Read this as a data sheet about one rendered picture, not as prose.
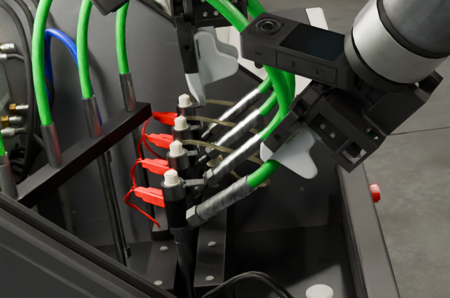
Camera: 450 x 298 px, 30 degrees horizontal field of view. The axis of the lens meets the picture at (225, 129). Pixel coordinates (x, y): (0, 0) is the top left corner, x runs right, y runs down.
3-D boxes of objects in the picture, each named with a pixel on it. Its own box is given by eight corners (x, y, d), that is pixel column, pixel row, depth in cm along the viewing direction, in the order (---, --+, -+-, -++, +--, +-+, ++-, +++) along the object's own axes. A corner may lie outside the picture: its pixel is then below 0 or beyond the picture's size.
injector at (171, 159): (223, 289, 116) (203, 154, 107) (188, 292, 116) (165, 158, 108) (223, 278, 119) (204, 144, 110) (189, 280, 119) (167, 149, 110)
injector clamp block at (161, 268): (238, 380, 108) (223, 282, 102) (161, 386, 109) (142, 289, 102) (240, 238, 139) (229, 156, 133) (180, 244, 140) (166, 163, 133)
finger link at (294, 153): (284, 207, 83) (332, 162, 76) (240, 167, 83) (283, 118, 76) (299, 188, 85) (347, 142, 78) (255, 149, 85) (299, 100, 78)
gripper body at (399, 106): (343, 179, 76) (416, 116, 66) (272, 115, 76) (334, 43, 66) (381, 128, 80) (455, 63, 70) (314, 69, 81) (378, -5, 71)
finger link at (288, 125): (266, 162, 79) (313, 112, 72) (254, 151, 79) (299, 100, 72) (290, 134, 82) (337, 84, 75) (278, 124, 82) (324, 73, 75)
